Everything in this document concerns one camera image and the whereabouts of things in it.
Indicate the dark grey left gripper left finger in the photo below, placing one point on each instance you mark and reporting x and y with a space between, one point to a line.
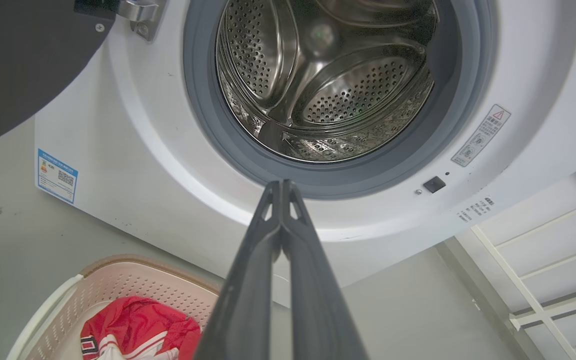
243 310

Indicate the white metal rack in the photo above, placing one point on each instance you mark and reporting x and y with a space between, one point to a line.
528 295

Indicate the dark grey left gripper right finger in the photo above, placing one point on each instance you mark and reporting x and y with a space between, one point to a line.
318 310

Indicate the dark washing machine door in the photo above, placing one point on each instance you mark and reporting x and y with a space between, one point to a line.
18 60

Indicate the grey rubber door gasket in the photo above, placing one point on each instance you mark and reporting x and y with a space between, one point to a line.
463 75

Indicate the red and white garment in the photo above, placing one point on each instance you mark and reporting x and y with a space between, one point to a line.
140 325

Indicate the white front-load washing machine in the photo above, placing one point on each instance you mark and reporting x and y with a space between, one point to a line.
143 150

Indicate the blue energy label sticker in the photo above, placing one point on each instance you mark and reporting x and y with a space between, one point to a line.
57 175

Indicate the stainless steel washing machine drum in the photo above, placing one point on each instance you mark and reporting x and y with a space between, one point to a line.
318 75

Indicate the white warning triangle sticker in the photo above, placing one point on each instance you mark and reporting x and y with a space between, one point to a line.
480 135

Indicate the cream perforated laundry basket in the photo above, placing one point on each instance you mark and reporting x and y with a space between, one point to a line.
118 285

